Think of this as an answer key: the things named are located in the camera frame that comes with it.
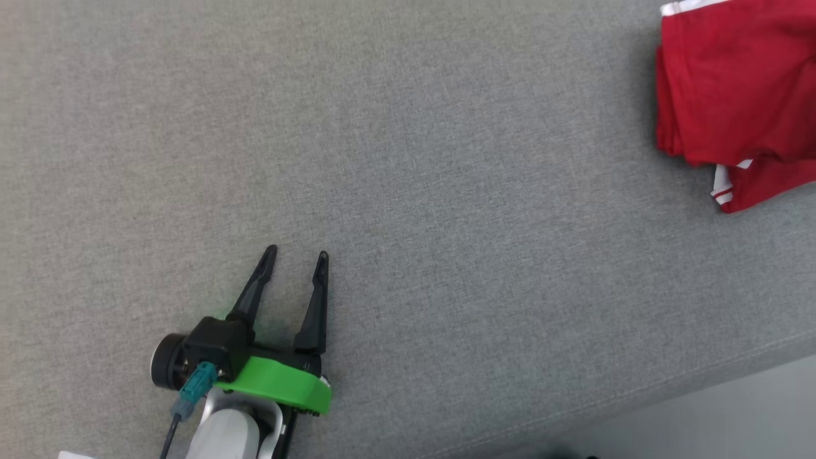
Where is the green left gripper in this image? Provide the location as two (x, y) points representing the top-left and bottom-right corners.
(214, 244), (333, 417)

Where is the red white basketball jersey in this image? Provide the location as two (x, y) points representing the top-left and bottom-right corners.
(655, 0), (816, 214)

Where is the grey fabric sofa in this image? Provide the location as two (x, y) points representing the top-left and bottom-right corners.
(0, 0), (816, 459)

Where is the teal plug left camera cable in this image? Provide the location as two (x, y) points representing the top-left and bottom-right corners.
(159, 361), (219, 459)

